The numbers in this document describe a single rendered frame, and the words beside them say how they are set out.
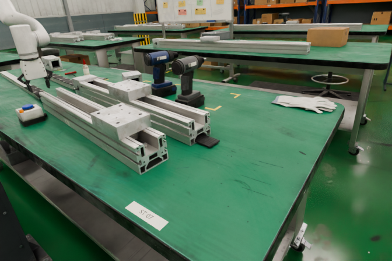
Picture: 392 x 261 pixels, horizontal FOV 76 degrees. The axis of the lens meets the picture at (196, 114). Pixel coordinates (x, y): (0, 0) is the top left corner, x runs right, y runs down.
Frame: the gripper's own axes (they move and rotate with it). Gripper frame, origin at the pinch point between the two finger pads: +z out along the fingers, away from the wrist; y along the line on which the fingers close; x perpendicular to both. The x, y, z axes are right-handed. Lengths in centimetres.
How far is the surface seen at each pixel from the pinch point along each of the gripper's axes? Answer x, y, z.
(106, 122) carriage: 86, 6, -6
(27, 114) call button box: 35.0, 14.6, 1.3
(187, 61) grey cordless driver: 78, -36, -15
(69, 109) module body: 55, 5, -2
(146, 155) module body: 99, 2, 2
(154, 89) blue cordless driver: 53, -36, 1
